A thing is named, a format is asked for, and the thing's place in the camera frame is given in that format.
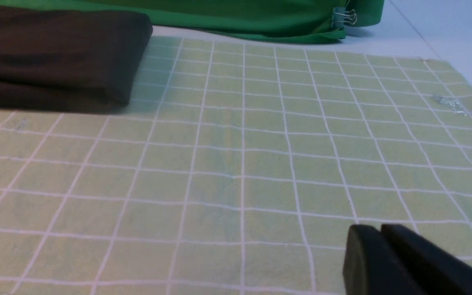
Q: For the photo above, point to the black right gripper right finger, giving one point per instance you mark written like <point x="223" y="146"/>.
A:
<point x="436" y="271"/>

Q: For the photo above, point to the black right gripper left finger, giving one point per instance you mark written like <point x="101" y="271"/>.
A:
<point x="371" y="266"/>

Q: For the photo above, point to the dark gray long-sleeve shirt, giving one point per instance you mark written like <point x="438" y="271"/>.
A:
<point x="78" y="61"/>

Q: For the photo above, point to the light green grid mat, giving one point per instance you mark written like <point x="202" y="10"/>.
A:
<point x="235" y="170"/>

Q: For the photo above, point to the clear tape strip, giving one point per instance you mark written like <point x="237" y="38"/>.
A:
<point x="459" y="104"/>

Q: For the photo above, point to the green backdrop cloth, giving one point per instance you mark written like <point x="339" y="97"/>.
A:
<point x="276" y="21"/>

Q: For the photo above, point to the metal binder clip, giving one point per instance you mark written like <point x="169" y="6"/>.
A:
<point x="341" y="18"/>

